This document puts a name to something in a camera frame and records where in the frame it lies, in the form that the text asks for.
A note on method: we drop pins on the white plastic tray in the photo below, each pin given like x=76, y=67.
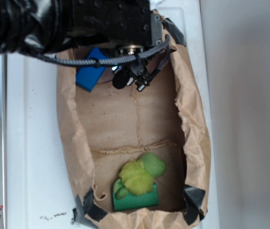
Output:
x=38, y=191

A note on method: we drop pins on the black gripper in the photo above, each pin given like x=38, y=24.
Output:
x=125, y=31

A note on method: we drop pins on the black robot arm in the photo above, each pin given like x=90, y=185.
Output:
x=37, y=28

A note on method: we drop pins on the blue rectangular block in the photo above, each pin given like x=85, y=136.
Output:
x=87, y=77

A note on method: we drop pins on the green rectangular block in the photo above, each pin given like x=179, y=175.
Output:
x=131, y=201

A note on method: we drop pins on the brown paper bag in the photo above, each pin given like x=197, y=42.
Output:
x=103, y=129

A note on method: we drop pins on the green plush turtle toy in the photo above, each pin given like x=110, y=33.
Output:
x=137, y=177

